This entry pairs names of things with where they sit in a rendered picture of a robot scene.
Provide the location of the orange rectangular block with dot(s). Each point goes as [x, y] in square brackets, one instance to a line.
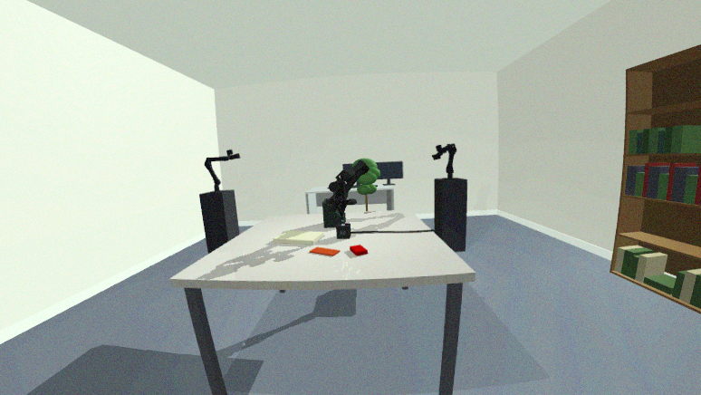
[324, 251]

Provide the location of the red rectangular block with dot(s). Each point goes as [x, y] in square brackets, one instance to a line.
[358, 250]

